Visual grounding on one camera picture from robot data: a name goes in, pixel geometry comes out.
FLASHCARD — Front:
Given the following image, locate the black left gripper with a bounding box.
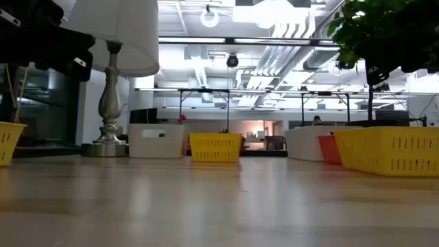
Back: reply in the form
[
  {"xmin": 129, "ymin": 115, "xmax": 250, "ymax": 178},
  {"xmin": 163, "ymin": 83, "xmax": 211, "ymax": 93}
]
[{"xmin": 0, "ymin": 0, "xmax": 96, "ymax": 83}]

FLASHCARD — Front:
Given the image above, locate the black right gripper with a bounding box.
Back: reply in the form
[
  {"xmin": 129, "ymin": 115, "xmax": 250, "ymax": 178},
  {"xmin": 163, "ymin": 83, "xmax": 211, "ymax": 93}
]
[{"xmin": 353, "ymin": 20, "xmax": 439, "ymax": 86}]

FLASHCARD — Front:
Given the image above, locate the yellow slotted plastic basket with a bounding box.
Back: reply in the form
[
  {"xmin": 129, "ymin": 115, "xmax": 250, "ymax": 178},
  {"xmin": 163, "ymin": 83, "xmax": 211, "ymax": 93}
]
[
  {"xmin": 188, "ymin": 132, "xmax": 243, "ymax": 163},
  {"xmin": 333, "ymin": 126, "xmax": 439, "ymax": 177},
  {"xmin": 0, "ymin": 121, "xmax": 27, "ymax": 168}
]

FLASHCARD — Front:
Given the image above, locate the red slotted plastic basket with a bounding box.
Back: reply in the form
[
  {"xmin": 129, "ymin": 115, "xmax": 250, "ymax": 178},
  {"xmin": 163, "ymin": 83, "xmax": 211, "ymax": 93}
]
[{"xmin": 318, "ymin": 134, "xmax": 343, "ymax": 165}]

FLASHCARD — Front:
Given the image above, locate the white plastic storage bin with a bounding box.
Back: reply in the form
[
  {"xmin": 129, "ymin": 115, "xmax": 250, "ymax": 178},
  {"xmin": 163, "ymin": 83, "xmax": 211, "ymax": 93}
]
[
  {"xmin": 128, "ymin": 123, "xmax": 186, "ymax": 159},
  {"xmin": 284, "ymin": 125, "xmax": 359, "ymax": 162}
]

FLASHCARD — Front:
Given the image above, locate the green tree in black pot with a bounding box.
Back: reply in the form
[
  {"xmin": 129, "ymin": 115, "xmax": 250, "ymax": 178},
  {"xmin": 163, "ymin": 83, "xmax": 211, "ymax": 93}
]
[{"xmin": 327, "ymin": 0, "xmax": 439, "ymax": 128}]

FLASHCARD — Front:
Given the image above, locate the dark grey computer monitor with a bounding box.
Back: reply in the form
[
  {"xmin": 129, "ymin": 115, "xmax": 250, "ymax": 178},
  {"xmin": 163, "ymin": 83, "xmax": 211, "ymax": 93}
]
[{"xmin": 375, "ymin": 109, "xmax": 411, "ymax": 121}]

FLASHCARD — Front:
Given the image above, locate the white shade silver table lamp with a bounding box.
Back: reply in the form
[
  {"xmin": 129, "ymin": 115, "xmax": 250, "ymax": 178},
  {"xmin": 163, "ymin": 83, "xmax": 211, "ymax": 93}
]
[{"xmin": 61, "ymin": 0, "xmax": 161, "ymax": 158}]

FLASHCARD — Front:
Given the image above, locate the black equipment stand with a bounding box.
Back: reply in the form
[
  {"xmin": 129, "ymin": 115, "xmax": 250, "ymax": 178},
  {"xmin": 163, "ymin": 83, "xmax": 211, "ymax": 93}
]
[{"xmin": 407, "ymin": 115, "xmax": 428, "ymax": 128}]

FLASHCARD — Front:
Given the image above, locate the black computer monitor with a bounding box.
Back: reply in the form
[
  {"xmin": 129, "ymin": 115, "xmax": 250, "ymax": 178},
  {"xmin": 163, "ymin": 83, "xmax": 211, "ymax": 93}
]
[{"xmin": 129, "ymin": 107, "xmax": 159, "ymax": 124}]

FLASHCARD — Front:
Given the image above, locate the dark chair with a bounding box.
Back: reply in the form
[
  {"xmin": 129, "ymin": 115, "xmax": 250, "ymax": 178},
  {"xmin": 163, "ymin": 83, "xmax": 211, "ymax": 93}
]
[{"xmin": 265, "ymin": 135, "xmax": 286, "ymax": 151}]

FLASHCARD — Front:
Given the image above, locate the black metal table frame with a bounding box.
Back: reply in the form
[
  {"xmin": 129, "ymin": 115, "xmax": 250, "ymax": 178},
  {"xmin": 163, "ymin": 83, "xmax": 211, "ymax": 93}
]
[
  {"xmin": 300, "ymin": 91, "xmax": 351, "ymax": 126},
  {"xmin": 178, "ymin": 88, "xmax": 230, "ymax": 134}
]

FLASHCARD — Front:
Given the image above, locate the black horizontal frame bar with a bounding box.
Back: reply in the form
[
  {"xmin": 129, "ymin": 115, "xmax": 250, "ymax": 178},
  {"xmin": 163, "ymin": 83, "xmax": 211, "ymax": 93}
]
[{"xmin": 158, "ymin": 35, "xmax": 340, "ymax": 47}]

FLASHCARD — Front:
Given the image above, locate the white ring ceiling light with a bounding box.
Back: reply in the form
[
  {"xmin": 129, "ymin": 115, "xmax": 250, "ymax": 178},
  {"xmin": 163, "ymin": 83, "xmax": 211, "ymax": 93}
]
[{"xmin": 200, "ymin": 8, "xmax": 220, "ymax": 28}]

